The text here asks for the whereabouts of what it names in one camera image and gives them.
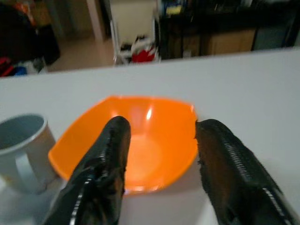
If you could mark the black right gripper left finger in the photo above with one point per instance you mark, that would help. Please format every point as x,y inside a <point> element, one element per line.
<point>103,168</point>

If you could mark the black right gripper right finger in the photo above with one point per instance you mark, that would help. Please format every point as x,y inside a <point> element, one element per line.
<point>229,173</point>

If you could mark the orange square plastic bowl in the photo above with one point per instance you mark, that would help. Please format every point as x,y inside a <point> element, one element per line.
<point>150,145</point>

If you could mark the white ceramic mug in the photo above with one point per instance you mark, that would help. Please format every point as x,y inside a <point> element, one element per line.
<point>21,152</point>

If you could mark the red and white bag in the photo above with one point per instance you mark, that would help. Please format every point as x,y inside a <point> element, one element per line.
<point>143,50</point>

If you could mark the brown cardboard box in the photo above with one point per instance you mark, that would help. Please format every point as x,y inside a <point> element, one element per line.
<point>228,42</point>

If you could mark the black shelving unit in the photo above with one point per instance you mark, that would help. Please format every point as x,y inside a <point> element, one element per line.
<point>225,23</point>

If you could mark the black chair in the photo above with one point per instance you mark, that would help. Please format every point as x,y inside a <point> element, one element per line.
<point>21,35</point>

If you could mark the metal chair leg frame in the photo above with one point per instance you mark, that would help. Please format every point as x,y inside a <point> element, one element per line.
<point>116,42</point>

